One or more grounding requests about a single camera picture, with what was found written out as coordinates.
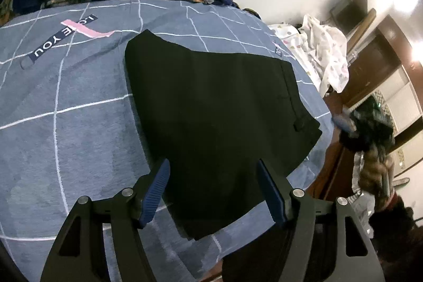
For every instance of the dark wall-mounted television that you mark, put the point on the dark wall-mounted television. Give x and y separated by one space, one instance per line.
348 14

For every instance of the black pants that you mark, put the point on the black pants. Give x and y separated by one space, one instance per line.
213 116

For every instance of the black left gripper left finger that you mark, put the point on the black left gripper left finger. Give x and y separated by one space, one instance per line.
78 252

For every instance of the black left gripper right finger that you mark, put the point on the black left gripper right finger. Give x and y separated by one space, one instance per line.
324 241

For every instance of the brown wooden wardrobe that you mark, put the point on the brown wooden wardrobe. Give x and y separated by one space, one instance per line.
385 54

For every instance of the white patterned cloth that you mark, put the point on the white patterned cloth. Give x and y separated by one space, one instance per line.
321 51

